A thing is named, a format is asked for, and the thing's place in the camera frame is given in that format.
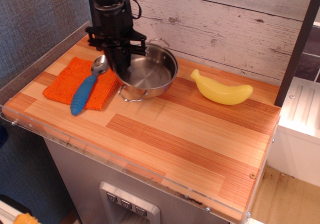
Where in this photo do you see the clear acrylic edge guard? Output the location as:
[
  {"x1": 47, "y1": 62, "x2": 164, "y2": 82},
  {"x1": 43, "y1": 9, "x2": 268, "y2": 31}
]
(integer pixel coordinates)
[{"x1": 3, "y1": 99, "x2": 280, "y2": 224}]

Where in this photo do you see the yellow plastic banana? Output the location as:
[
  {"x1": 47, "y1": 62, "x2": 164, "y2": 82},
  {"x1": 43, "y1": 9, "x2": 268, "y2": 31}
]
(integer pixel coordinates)
[{"x1": 190, "y1": 69, "x2": 254, "y2": 106}]

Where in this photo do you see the silver ice dispenser panel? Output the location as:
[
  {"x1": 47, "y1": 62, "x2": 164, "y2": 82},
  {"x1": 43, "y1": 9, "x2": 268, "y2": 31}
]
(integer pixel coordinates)
[{"x1": 99, "y1": 181, "x2": 161, "y2": 224}]

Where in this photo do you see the silver steel pan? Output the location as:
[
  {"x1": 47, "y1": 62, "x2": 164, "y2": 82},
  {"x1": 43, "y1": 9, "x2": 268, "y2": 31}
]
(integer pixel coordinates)
[{"x1": 117, "y1": 38, "x2": 179, "y2": 102}]

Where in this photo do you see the white toy sink unit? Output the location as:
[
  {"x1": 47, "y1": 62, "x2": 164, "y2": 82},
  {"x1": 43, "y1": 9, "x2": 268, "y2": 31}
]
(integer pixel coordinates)
[{"x1": 265, "y1": 21, "x2": 320, "y2": 188}]

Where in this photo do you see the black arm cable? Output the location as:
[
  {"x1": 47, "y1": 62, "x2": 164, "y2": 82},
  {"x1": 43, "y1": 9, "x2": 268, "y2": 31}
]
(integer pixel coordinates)
[{"x1": 123, "y1": 0, "x2": 143, "y2": 20}]

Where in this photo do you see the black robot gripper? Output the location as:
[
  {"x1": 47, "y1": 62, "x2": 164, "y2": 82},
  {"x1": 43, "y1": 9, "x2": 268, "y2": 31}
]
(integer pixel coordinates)
[{"x1": 85, "y1": 3, "x2": 147, "y2": 75}]

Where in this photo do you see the blue handled metal spoon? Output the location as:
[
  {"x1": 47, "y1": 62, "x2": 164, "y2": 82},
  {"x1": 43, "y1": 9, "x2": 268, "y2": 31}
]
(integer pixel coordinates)
[{"x1": 70, "y1": 55, "x2": 110, "y2": 116}]

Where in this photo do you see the orange knitted rag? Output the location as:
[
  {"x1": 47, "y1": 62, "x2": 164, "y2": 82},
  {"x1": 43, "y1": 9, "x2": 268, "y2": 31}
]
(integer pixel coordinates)
[{"x1": 43, "y1": 57, "x2": 118, "y2": 110}]

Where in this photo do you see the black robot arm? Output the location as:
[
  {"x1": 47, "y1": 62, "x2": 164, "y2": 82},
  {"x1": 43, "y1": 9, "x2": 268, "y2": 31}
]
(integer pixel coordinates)
[{"x1": 85, "y1": 0, "x2": 147, "y2": 75}]

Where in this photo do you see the grey toy fridge cabinet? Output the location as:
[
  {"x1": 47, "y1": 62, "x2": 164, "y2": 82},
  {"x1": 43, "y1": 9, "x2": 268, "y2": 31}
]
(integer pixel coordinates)
[{"x1": 44, "y1": 138, "x2": 227, "y2": 224}]

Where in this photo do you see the orange object at corner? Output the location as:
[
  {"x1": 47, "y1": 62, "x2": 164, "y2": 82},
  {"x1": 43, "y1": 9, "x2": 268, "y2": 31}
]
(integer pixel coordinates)
[{"x1": 13, "y1": 213, "x2": 39, "y2": 224}]

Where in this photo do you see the dark brown right post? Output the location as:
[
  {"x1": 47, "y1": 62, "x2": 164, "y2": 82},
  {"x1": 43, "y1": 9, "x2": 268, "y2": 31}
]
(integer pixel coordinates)
[{"x1": 274, "y1": 0, "x2": 320, "y2": 107}]

